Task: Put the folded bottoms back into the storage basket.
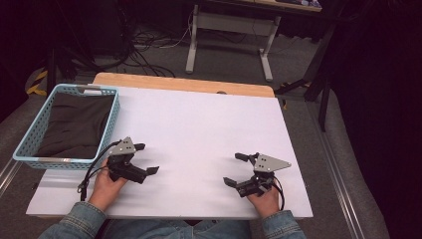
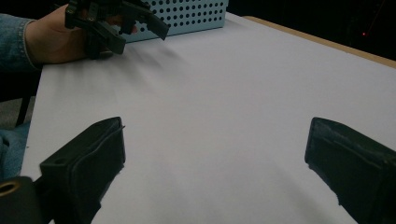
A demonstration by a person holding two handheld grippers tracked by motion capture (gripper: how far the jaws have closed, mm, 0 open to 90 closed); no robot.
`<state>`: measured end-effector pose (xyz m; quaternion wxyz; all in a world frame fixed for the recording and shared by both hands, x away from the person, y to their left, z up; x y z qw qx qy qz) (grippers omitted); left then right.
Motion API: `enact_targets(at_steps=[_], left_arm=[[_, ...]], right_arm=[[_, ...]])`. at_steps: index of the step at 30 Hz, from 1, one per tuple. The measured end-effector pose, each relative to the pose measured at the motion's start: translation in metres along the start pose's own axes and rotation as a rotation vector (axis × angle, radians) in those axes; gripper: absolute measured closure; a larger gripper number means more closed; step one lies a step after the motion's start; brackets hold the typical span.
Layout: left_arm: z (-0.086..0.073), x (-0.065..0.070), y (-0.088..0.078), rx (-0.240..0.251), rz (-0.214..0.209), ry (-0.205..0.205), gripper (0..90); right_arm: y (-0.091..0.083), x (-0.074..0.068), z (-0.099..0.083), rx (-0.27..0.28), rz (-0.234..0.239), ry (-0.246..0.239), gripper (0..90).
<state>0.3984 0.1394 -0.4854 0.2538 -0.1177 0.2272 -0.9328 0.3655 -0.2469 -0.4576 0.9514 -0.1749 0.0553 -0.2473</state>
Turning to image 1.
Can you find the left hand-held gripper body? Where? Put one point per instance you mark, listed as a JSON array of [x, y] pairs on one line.
[[127, 169]]

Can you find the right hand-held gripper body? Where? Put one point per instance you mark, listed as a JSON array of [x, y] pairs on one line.
[[265, 164]]

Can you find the dark olive garment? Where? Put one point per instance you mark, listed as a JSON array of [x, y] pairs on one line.
[[76, 126]]

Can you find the light blue plastic basket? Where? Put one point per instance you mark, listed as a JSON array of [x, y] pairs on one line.
[[29, 141]]

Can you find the person's left hand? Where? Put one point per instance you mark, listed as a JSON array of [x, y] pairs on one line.
[[104, 191]]

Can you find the person's right hand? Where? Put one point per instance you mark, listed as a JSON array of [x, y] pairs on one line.
[[265, 202]]

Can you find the person's legs in jeans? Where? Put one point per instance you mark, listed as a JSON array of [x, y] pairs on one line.
[[179, 230]]

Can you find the black metal stand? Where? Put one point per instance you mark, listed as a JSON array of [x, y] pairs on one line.
[[318, 59]]

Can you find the yellow black hazard tape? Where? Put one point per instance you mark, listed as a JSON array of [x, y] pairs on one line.
[[37, 83]]

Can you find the aluminium rail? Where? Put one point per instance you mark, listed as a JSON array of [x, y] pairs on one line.
[[335, 172], [8, 176]]

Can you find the white metal desk frame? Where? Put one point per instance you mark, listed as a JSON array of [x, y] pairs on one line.
[[232, 25]]

